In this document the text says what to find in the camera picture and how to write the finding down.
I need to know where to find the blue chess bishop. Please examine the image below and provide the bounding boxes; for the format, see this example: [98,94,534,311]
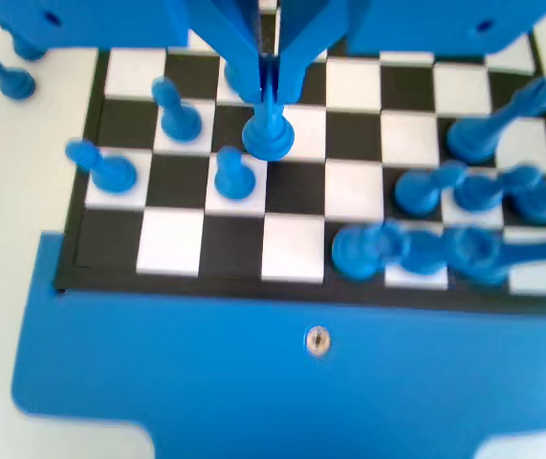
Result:
[447,74,546,166]

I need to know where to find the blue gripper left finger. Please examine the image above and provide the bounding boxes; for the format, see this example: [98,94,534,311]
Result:
[188,0,261,103]

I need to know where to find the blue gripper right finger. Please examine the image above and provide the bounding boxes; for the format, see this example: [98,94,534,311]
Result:
[279,0,350,103]

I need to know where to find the blue board mount plate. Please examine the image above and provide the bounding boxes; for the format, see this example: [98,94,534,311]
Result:
[9,229,546,459]

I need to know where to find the blue chess rook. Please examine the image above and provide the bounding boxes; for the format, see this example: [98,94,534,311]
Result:
[399,227,460,277]
[332,222,410,282]

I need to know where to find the black white chessboard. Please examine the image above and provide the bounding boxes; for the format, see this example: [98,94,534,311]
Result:
[55,0,546,319]

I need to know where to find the silver screw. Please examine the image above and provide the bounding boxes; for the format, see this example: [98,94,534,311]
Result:
[306,325,332,358]

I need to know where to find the blue chess knight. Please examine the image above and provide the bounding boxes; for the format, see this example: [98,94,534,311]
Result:
[241,55,296,163]

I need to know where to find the blue chess pawn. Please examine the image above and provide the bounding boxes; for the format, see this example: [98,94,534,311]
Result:
[453,164,546,214]
[394,160,470,219]
[0,47,38,102]
[151,76,203,144]
[11,36,50,62]
[64,138,139,195]
[213,145,257,201]
[511,174,546,226]

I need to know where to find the blue chess king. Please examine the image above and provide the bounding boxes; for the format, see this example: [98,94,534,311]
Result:
[448,224,546,287]

